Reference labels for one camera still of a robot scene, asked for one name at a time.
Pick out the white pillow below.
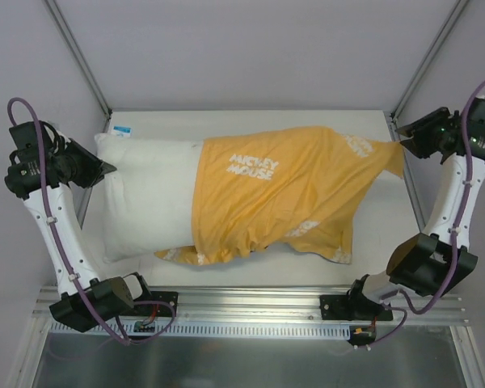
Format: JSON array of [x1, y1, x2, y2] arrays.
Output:
[[95, 133, 203, 262]]

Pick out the yellow Mickey Mouse pillowcase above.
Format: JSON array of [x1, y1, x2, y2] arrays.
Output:
[[158, 126, 404, 266]]

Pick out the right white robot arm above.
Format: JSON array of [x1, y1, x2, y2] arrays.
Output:
[[345, 97, 485, 320]]

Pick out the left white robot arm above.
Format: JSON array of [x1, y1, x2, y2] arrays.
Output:
[[5, 121, 153, 332]]

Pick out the white blue pillow label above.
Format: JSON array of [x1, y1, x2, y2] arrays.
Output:
[[110, 125, 133, 137]]

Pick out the right aluminium frame post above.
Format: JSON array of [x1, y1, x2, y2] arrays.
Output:
[[390, 0, 470, 123]]

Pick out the aluminium frame post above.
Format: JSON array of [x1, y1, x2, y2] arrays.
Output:
[[42, 0, 112, 119], [390, 0, 470, 123]]

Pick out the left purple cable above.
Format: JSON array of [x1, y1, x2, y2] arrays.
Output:
[[6, 97, 178, 348]]

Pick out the left aluminium frame post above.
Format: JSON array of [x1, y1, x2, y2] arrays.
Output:
[[42, 0, 112, 119]]

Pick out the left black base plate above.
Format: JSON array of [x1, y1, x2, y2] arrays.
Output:
[[135, 290, 179, 318]]

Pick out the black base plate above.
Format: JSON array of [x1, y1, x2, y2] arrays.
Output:
[[135, 290, 179, 318], [319, 294, 393, 322]]

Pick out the aluminium mounting rail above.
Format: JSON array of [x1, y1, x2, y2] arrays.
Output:
[[32, 285, 470, 327]]

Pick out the white slotted cable duct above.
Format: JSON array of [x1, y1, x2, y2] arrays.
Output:
[[48, 321, 352, 340]]

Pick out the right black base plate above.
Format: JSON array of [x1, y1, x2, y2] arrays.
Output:
[[319, 294, 393, 322]]

